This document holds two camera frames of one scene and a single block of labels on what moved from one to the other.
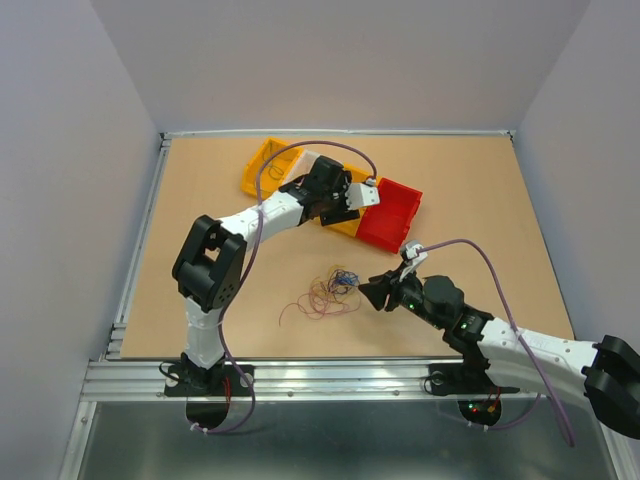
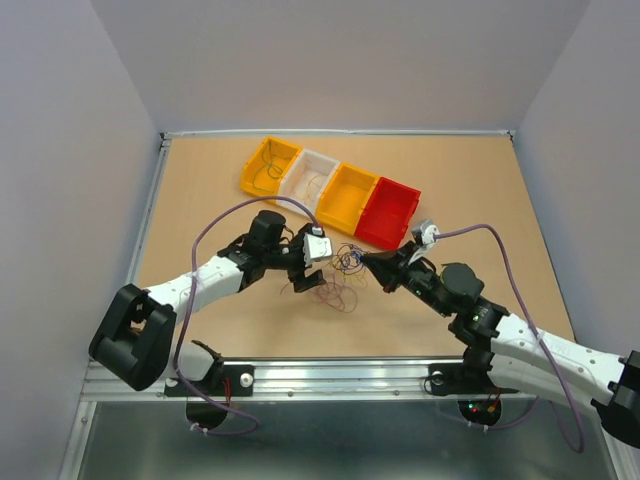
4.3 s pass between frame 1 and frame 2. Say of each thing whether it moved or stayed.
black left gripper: moved
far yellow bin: stayed
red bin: stayed
